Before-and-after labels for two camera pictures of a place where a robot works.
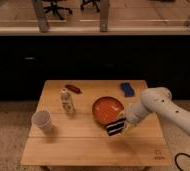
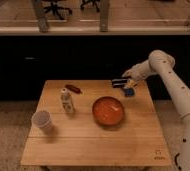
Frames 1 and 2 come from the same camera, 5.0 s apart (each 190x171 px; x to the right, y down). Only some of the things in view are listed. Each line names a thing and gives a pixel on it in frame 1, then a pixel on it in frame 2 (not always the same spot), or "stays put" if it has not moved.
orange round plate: (106, 109) stays put
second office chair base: (85, 2) stays put
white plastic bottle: (66, 101) stays put
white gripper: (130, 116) → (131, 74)
